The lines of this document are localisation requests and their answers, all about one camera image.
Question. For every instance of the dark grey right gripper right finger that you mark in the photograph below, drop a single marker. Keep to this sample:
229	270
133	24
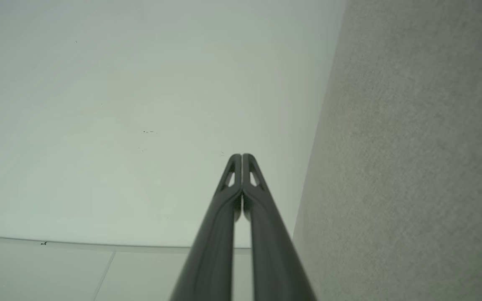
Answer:
274	251

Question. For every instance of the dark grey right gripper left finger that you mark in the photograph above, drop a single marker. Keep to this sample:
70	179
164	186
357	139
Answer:
211	251

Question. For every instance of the grey fabric sofa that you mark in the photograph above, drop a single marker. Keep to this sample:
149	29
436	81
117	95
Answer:
412	146

